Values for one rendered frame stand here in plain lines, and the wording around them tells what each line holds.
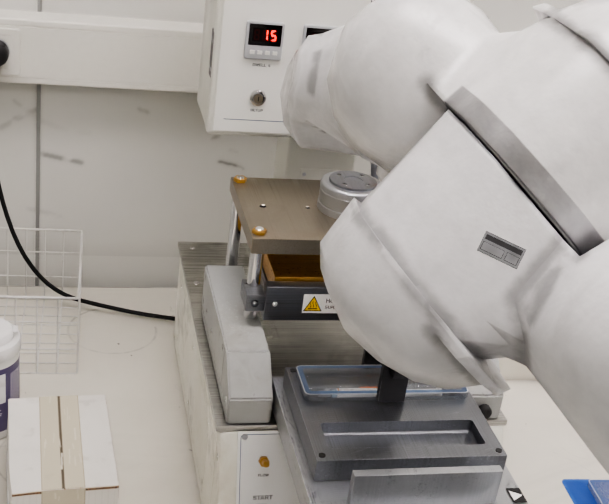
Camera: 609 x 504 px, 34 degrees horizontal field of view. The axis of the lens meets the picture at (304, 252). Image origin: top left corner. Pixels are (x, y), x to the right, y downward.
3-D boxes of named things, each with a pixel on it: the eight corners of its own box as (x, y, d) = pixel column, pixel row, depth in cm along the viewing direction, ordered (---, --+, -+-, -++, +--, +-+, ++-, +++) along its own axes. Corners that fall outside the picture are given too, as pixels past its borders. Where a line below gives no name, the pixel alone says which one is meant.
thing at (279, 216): (218, 219, 139) (226, 130, 133) (430, 225, 146) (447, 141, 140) (244, 308, 118) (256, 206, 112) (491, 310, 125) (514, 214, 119)
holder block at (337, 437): (282, 385, 113) (285, 366, 112) (450, 383, 118) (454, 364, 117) (313, 481, 99) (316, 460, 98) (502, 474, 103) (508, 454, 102)
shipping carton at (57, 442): (8, 453, 131) (8, 395, 127) (110, 450, 134) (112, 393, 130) (0, 555, 115) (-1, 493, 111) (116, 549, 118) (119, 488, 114)
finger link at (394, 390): (413, 342, 106) (415, 346, 105) (402, 397, 109) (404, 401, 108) (385, 342, 105) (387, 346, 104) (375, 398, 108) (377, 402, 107)
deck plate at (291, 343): (177, 245, 152) (178, 240, 151) (397, 250, 160) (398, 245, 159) (215, 432, 112) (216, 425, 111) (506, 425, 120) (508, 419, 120)
